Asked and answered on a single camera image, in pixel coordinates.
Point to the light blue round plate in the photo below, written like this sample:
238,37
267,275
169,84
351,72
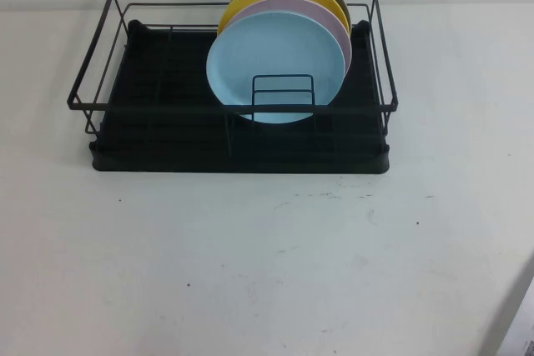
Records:
267,51

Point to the pink round plate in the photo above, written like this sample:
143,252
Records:
300,5

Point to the black plastic drip tray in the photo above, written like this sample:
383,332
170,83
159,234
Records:
167,156

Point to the white printed box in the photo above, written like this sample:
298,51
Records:
521,327

